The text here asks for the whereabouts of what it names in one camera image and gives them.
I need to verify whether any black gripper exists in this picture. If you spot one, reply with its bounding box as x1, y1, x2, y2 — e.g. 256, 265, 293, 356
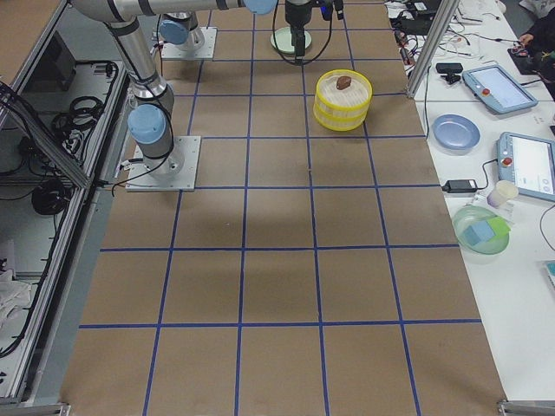
284, 0, 312, 60
318, 0, 344, 20

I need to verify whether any dark red bun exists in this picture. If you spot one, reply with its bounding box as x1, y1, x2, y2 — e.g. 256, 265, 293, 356
336, 75, 352, 90

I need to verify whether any yellow steamer basket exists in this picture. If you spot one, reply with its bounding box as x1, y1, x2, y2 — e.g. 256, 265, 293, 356
314, 69, 373, 117
312, 105, 367, 132

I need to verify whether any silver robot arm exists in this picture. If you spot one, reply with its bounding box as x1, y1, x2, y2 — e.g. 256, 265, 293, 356
155, 1, 344, 64
72, 1, 247, 114

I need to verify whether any light green plate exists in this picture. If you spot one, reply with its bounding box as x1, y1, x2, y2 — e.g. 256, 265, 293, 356
270, 27, 295, 56

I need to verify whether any black webcam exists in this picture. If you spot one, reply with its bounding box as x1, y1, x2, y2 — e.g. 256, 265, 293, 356
435, 62, 463, 85

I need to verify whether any blue plate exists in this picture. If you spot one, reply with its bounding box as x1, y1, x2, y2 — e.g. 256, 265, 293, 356
432, 114, 480, 154

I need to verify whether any teach pendant far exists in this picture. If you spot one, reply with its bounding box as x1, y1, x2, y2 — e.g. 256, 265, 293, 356
461, 64, 538, 114

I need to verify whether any teach pendant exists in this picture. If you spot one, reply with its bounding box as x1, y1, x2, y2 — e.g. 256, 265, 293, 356
461, 64, 538, 114
497, 132, 554, 202

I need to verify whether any black power adapter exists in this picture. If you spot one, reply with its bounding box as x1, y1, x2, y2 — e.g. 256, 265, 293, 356
441, 179, 479, 194

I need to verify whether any teach pendant near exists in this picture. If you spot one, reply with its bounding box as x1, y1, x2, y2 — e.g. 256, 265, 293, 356
497, 132, 554, 202

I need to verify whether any paper cup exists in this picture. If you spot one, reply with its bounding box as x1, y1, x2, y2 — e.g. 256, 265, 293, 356
486, 180, 519, 208

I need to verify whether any green bowl with sponges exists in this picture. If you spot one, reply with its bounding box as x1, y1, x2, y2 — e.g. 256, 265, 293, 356
453, 205, 511, 255

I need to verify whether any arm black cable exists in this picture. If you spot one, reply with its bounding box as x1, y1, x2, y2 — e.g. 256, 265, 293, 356
271, 0, 335, 67

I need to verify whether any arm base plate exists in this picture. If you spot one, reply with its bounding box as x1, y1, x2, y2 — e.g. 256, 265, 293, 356
162, 27, 218, 61
125, 136, 201, 192

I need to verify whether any aluminium frame post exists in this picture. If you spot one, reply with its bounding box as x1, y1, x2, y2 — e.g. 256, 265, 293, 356
406, 0, 459, 99

